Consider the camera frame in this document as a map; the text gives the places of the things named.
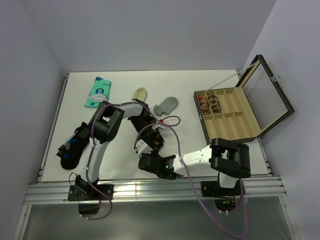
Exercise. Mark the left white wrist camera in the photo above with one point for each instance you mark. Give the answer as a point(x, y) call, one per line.
point(158, 126)

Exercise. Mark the cream ankle sock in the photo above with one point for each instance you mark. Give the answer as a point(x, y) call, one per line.
point(140, 94)

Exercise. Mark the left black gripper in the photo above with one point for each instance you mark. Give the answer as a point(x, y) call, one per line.
point(148, 137)

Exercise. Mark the teal patterned sock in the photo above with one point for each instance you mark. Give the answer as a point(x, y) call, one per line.
point(100, 92)

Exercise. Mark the rolled orange argyle sock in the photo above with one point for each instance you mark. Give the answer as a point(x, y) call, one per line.
point(204, 105)

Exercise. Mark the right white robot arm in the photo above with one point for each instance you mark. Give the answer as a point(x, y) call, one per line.
point(231, 159)

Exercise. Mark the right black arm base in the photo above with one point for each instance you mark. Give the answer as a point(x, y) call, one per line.
point(224, 198)

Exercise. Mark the black compartment storage box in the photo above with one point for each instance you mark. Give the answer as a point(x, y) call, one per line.
point(250, 109)

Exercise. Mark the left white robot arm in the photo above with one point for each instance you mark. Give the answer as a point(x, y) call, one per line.
point(105, 124)

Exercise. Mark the grey ankle sock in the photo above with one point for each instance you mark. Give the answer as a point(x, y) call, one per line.
point(166, 106)

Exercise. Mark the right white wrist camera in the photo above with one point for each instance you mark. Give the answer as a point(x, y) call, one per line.
point(142, 147)

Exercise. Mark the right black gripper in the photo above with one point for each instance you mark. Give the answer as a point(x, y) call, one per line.
point(152, 153)

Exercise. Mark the brown argyle sock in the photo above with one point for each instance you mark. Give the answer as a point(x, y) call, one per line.
point(150, 136)
point(214, 104)

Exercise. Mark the aluminium frame rail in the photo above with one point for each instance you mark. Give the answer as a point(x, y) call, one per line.
point(152, 190)

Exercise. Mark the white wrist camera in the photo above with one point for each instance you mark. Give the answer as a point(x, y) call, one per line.
point(142, 147)
point(158, 126)

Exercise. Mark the rolled brown argyle sock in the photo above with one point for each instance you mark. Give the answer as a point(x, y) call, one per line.
point(214, 104)

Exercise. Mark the black blue sock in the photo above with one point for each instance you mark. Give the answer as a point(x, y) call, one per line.
point(71, 151)

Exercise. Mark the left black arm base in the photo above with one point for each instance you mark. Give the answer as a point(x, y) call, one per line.
point(89, 199)

